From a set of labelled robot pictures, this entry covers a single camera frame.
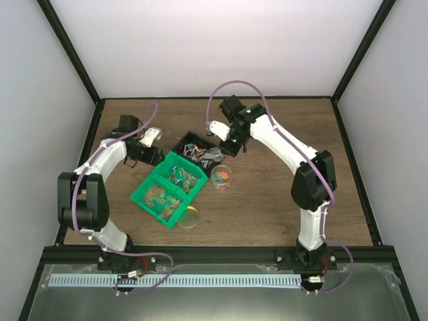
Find light blue slotted cable duct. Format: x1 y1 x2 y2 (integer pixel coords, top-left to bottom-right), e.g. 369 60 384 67
47 274 302 289

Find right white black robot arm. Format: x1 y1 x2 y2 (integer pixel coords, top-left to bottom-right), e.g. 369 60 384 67
209 96 337 270

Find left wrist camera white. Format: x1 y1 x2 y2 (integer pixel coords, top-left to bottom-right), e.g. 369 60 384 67
139 127 163 148

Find green bin gummy candies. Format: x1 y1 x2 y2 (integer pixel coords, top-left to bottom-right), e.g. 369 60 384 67
130 174 191 229

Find black bin candies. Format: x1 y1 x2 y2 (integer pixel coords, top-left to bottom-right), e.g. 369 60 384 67
171 131 222 176

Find clear plastic jar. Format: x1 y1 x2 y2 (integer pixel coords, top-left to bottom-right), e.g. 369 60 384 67
210 165 232 191

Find gold jar lid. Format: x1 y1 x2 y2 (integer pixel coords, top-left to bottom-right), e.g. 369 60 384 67
177 205 200 229

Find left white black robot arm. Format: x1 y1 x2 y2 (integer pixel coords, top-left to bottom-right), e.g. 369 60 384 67
58 115 165 270

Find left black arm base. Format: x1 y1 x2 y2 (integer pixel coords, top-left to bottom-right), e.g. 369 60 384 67
96 249 158 272

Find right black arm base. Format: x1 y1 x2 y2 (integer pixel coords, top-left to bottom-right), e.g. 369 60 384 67
274 246 337 274

